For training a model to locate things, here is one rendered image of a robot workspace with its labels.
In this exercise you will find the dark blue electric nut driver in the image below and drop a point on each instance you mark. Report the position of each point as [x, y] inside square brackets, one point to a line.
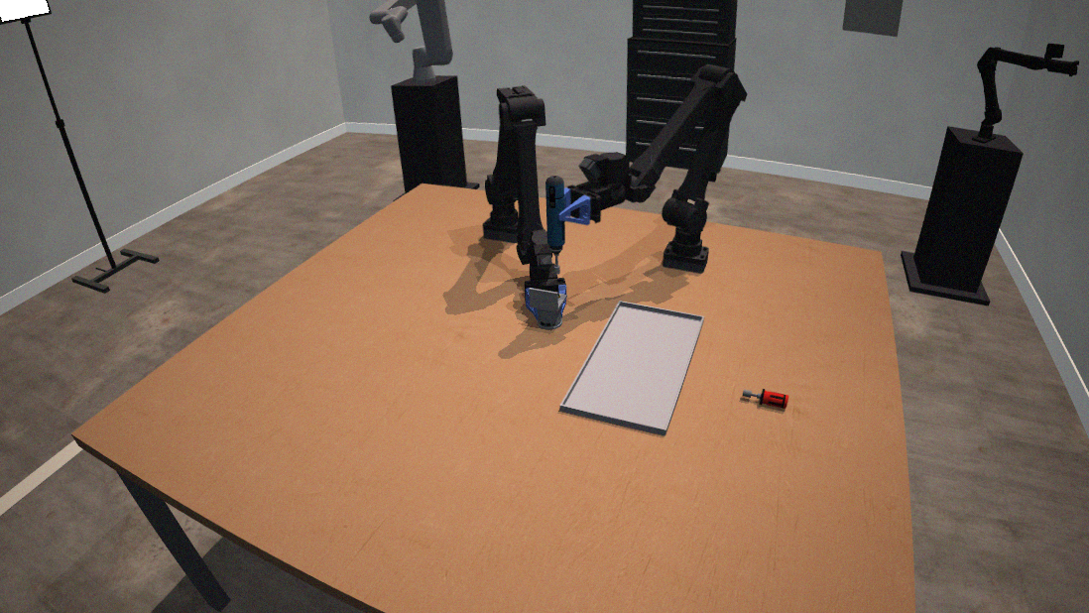
[554, 191]

